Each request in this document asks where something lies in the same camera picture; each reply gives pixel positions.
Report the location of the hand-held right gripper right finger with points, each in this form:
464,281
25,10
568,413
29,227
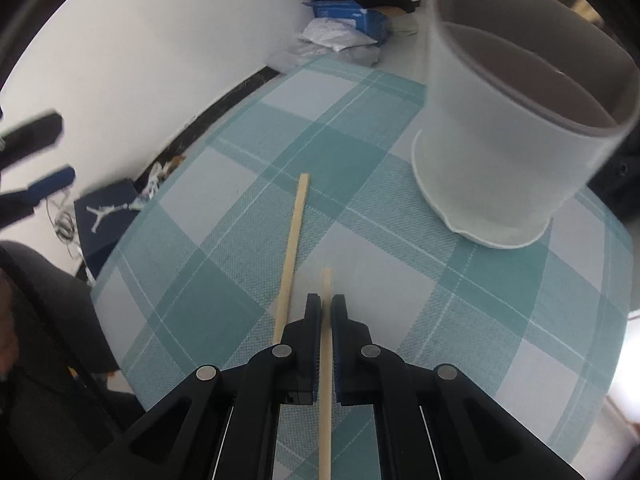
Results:
336,350

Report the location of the brown shoe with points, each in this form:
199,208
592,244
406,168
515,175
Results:
160,180

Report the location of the pale bamboo chopstick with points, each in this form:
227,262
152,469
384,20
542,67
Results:
326,435
292,260

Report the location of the dark blue shopping bag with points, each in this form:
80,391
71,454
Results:
105,225

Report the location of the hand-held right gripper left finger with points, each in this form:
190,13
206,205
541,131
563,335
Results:
315,350

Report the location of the teal plaid tablecloth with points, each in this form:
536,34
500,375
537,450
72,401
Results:
225,270

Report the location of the dark cloth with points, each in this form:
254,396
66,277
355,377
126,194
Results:
50,310

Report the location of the grey plastic parcel bag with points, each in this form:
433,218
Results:
320,55

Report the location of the blue cardboard box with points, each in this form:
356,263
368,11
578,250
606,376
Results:
350,12

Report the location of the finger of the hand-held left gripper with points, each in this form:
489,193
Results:
35,135
50,185

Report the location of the white plastic parcel bag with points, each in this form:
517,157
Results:
335,35

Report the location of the white utensil holder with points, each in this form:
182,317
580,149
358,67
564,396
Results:
500,160

